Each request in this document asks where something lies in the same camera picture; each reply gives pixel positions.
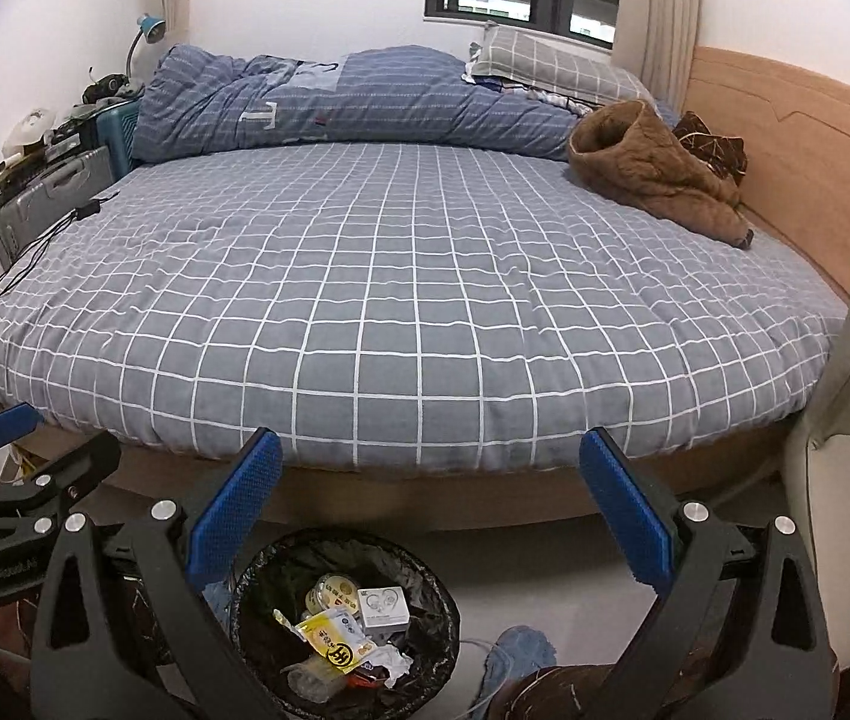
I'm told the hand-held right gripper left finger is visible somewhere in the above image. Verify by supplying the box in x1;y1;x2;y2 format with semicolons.
29;427;285;720

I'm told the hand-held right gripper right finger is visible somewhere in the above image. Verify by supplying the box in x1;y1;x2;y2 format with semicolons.
579;426;835;720

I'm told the black lined trash bin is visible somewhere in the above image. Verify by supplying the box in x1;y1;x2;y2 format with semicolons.
234;529;462;717

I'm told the yellow tub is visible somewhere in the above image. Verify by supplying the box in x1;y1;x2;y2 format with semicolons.
305;572;358;612

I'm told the yellow snack packet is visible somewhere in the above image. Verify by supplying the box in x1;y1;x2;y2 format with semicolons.
273;607;377;680

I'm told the small white box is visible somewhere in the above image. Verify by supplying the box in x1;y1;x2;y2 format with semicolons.
356;586;411;632

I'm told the clear plastic cup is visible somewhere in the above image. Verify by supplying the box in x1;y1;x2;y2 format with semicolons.
286;660;343;698

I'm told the white tissue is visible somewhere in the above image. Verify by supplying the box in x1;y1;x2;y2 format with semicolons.
365;641;415;689

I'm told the blue fuzzy slipper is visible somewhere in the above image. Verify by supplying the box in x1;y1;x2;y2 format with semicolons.
485;624;557;698

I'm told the grey suitcase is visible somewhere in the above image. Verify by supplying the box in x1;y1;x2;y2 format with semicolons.
0;146;118;271

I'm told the white rounded object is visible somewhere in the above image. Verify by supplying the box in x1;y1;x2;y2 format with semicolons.
5;106;58;155

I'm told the teal plastic crate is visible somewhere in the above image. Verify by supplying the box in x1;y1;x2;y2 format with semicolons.
95;97;142;181

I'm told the brown quilted jacket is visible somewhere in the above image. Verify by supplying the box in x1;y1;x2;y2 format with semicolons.
567;99;755;250

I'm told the black device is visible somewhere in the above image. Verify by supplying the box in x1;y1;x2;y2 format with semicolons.
82;73;142;102

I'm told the dark brown patterned cloth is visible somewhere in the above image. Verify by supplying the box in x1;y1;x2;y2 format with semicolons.
672;111;750;188

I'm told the wooden headboard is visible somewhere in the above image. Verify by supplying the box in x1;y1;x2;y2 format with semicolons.
684;45;850;301

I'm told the blue desk lamp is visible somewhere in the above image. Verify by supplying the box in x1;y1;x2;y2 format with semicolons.
125;13;167;87

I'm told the blue striped duvet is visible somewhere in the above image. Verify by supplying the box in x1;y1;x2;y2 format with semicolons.
131;43;677;164

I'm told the grey checked pillow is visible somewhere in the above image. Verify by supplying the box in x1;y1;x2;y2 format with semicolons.
462;21;659;110

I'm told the black charger cable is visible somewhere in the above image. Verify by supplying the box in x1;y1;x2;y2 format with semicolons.
0;191;122;307

